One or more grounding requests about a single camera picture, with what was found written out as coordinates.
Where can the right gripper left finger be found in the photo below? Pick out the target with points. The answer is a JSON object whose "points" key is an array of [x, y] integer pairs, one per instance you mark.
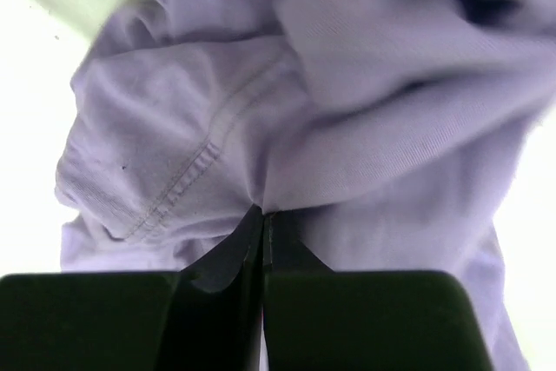
{"points": [[205, 317]]}

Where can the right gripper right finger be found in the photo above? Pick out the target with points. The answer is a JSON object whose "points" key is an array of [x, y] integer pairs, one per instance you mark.
{"points": [[318, 319]]}

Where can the purple t shirt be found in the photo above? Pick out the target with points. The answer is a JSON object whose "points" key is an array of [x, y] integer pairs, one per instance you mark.
{"points": [[392, 128]]}

